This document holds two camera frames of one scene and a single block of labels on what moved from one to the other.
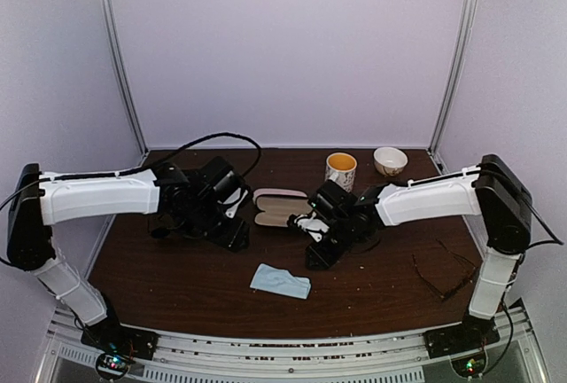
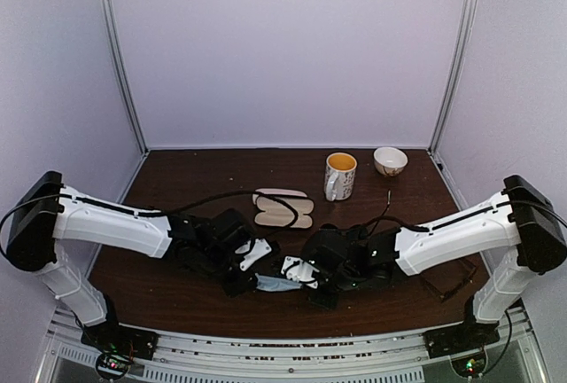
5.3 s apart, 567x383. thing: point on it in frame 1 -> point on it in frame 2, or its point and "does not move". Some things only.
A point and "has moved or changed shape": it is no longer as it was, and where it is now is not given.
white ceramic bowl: x=390 y=161 does not move
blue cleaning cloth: x=280 y=281 has moved or changed shape
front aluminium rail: x=290 y=355 does not move
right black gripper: x=318 y=255 -> x=328 y=301
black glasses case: x=279 y=205 does not move
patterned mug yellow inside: x=340 y=168 does not move
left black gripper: x=232 y=238 -> x=247 y=282
